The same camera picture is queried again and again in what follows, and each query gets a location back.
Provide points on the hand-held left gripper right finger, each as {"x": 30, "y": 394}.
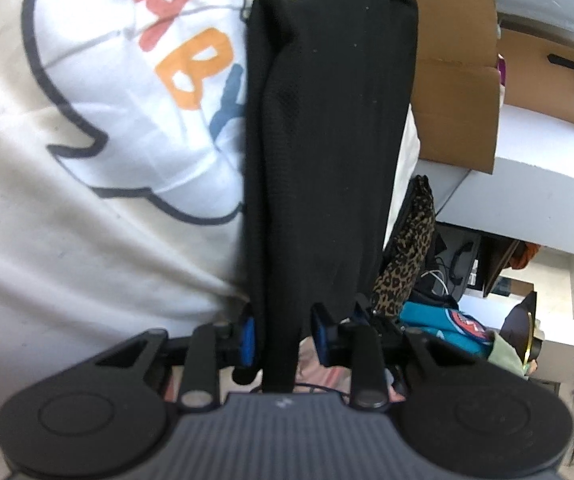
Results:
{"x": 323, "y": 335}

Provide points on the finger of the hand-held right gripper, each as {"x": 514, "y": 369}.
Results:
{"x": 362, "y": 310}

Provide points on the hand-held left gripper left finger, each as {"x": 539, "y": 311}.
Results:
{"x": 248, "y": 340}

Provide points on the black shorts bear print panels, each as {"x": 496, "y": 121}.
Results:
{"x": 327, "y": 135}

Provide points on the leopard print garment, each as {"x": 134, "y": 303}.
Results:
{"x": 407, "y": 260}

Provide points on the teal printed garment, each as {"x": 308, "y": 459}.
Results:
{"x": 432, "y": 317}

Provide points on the grey storage bag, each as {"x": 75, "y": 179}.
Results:
{"x": 467, "y": 240}

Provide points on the green garment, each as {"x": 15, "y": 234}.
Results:
{"x": 504, "y": 355}

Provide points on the black gold-trimmed object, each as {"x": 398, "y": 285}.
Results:
{"x": 519, "y": 320}

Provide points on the orange garment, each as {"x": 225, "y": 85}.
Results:
{"x": 524, "y": 255}

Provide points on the cream bear print blanket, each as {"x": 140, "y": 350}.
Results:
{"x": 92, "y": 235}

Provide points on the folded cardboard sheet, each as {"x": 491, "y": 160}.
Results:
{"x": 457, "y": 110}

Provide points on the purple white detergent bag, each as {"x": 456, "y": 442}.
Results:
{"x": 502, "y": 70}

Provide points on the upright cardboard panel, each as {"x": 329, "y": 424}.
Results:
{"x": 542, "y": 85}

